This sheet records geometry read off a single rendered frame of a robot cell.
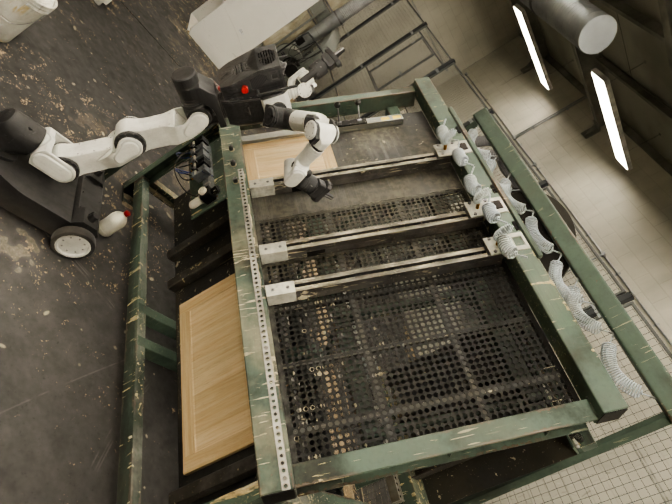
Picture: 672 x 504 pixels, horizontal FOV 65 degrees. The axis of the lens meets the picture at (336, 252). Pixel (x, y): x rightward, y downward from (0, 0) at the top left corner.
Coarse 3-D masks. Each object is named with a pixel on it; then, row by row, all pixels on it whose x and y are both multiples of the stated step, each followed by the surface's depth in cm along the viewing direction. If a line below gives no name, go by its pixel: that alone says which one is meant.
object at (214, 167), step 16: (192, 144) 280; (208, 144) 288; (176, 160) 282; (192, 160) 273; (208, 160) 277; (176, 176) 274; (192, 176) 270; (208, 176) 272; (224, 176) 274; (192, 192) 282; (208, 192) 262; (224, 192) 267; (192, 208) 268; (208, 208) 267
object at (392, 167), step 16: (448, 144) 280; (384, 160) 277; (400, 160) 278; (416, 160) 277; (432, 160) 277; (448, 160) 280; (320, 176) 270; (336, 176) 271; (352, 176) 274; (368, 176) 276; (384, 176) 279; (256, 192) 268; (272, 192) 270
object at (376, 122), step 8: (368, 120) 306; (376, 120) 306; (384, 120) 306; (392, 120) 306; (400, 120) 307; (344, 128) 303; (352, 128) 304; (360, 128) 306; (368, 128) 307; (248, 136) 298; (256, 136) 298; (264, 136) 298; (272, 136) 298; (280, 136) 298; (288, 136) 299; (296, 136) 300
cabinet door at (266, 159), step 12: (252, 144) 296; (264, 144) 296; (276, 144) 296; (288, 144) 296; (300, 144) 296; (252, 156) 290; (264, 156) 290; (276, 156) 290; (288, 156) 290; (324, 156) 289; (252, 168) 283; (264, 168) 283; (276, 168) 283; (312, 168) 283; (324, 168) 283
